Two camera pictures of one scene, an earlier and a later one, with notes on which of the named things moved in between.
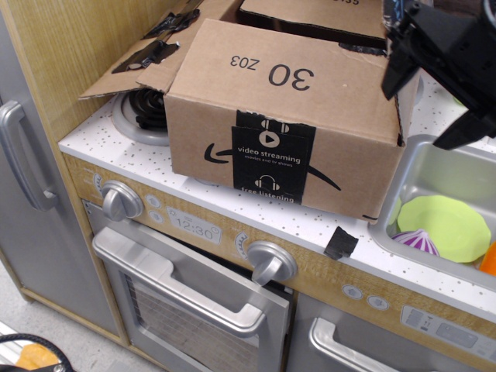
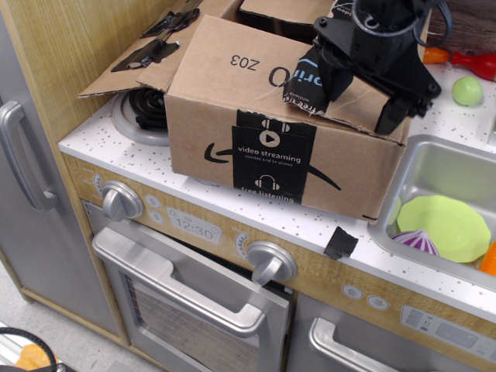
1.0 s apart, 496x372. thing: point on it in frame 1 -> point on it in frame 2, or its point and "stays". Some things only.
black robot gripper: (454, 42) -> (380, 46)
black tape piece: (340, 244) stays
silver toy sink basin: (466, 173) stays
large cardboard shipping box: (277, 101) stays
